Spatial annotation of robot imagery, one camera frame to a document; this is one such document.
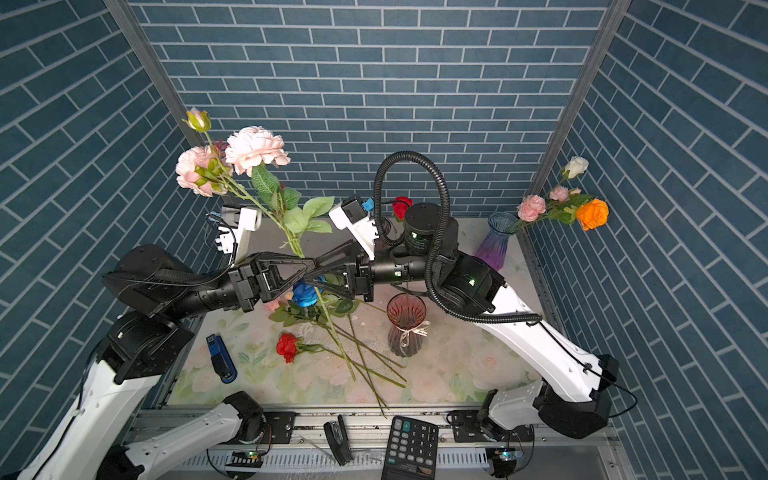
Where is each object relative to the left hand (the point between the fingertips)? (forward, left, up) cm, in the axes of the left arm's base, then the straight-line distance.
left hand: (310, 273), depth 43 cm
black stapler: (-15, 0, -49) cm, 51 cm away
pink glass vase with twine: (+11, -16, -35) cm, 40 cm away
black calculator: (-17, -17, -48) cm, 54 cm away
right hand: (+1, +1, -1) cm, 2 cm away
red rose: (+7, +17, -46) cm, 50 cm away
